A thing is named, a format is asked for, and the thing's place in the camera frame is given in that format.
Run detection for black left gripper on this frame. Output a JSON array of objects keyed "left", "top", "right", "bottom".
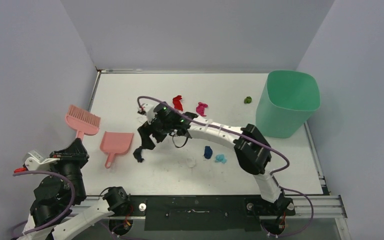
[{"left": 47, "top": 137, "right": 92, "bottom": 200}]

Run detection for pink dustpan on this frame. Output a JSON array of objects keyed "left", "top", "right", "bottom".
[{"left": 99, "top": 131, "right": 134, "bottom": 169}]

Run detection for pink hand broom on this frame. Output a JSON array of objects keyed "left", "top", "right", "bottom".
[{"left": 65, "top": 104, "right": 101, "bottom": 140}]

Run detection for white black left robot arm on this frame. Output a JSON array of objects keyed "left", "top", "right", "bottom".
[{"left": 12, "top": 138, "right": 133, "bottom": 240}]

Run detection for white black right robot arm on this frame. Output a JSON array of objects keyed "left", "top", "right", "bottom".
[{"left": 133, "top": 103, "right": 295, "bottom": 215}]

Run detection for red paper scrap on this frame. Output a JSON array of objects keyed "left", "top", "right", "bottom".
[{"left": 172, "top": 95, "right": 184, "bottom": 112}]

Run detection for white paper scrap front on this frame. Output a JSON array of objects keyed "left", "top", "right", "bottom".
[{"left": 186, "top": 157, "right": 197, "bottom": 168}]

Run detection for magenta paper scrap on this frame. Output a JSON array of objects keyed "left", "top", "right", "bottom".
[{"left": 195, "top": 102, "right": 208, "bottom": 117}]

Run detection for small dark blue paper scrap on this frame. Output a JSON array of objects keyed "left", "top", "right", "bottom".
[{"left": 203, "top": 145, "right": 213, "bottom": 160}]

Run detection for light blue paper scrap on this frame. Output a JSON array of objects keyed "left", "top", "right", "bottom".
[{"left": 214, "top": 154, "right": 227, "bottom": 164}]

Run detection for green paper scrap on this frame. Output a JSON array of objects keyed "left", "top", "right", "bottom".
[{"left": 243, "top": 96, "right": 253, "bottom": 104}]

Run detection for green plastic waste bin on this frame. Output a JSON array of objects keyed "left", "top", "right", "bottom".
[{"left": 255, "top": 70, "right": 321, "bottom": 139}]

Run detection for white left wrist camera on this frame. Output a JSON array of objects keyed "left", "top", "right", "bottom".
[{"left": 23, "top": 150, "right": 60, "bottom": 171}]

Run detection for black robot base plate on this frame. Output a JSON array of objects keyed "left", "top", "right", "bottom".
[{"left": 95, "top": 195, "right": 296, "bottom": 232}]

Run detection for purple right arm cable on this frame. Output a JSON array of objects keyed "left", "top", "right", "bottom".
[{"left": 136, "top": 96, "right": 315, "bottom": 239}]

